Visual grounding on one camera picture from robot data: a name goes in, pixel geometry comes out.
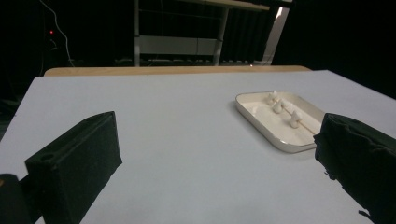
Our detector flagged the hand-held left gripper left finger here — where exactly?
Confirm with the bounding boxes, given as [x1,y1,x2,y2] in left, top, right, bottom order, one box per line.
[24,110,123,224]

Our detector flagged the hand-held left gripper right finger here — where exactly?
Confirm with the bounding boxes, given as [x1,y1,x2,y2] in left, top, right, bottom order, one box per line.
[313,112,396,224]

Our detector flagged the white mushroom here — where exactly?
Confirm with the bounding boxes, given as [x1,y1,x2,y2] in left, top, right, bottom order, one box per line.
[289,110,303,129]
[272,98,284,114]
[265,91,279,106]

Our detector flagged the white rectangular tray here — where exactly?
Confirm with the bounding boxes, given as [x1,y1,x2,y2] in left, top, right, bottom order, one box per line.
[234,91,327,154]

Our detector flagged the white cable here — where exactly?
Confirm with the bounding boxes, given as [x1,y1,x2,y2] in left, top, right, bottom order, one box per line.
[38,0,76,68]

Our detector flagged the white metal desk frame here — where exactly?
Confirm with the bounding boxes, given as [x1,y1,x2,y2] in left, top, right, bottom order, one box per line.
[134,0,293,67]

